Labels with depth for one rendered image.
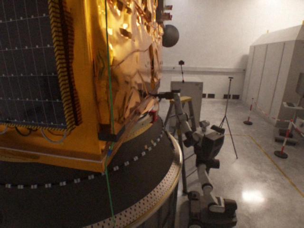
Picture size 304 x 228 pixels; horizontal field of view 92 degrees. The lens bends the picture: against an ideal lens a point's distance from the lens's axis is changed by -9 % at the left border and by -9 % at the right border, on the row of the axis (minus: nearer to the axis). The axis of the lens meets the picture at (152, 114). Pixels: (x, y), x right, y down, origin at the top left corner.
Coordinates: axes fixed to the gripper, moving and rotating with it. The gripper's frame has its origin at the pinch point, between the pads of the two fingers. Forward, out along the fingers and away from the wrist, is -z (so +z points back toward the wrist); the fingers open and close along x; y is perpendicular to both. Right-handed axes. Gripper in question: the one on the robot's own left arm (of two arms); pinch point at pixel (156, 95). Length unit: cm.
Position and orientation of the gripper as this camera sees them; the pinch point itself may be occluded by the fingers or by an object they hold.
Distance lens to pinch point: 180.0
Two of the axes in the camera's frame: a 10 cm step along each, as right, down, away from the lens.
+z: 9.9, 0.5, -1.5
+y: 0.0, 9.4, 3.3
